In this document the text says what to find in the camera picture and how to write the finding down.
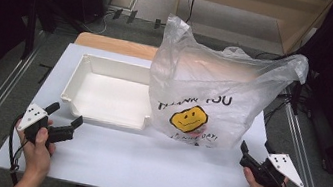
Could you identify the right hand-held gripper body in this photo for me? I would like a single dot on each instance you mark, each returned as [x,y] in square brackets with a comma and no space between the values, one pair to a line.
[284,167]

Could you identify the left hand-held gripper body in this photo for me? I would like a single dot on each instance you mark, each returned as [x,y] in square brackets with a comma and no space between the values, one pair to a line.
[32,115]

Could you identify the white plastic bin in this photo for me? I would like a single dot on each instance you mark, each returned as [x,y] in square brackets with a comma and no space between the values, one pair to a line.
[109,98]

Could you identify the clear smiley plastic bag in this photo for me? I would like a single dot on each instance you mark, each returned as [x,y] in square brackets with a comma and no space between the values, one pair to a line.
[223,82]

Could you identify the person's left hand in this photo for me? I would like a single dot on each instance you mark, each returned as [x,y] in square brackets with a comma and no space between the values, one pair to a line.
[37,152]

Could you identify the white board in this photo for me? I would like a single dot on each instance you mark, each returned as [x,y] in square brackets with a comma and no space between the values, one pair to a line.
[142,167]

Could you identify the wooden table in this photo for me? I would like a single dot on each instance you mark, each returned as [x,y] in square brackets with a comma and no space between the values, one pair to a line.
[114,45]

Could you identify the small black floor block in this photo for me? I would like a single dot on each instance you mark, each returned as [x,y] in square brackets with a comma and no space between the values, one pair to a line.
[117,14]
[132,16]
[157,23]

